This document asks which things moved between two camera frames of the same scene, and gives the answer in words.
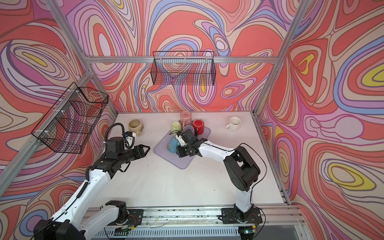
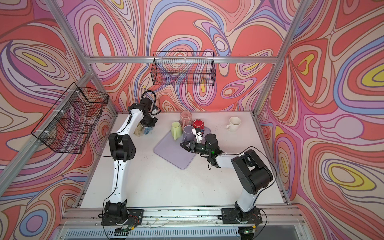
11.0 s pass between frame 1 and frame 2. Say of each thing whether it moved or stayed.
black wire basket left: stayed
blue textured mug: moved
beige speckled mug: stayed
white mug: stayed
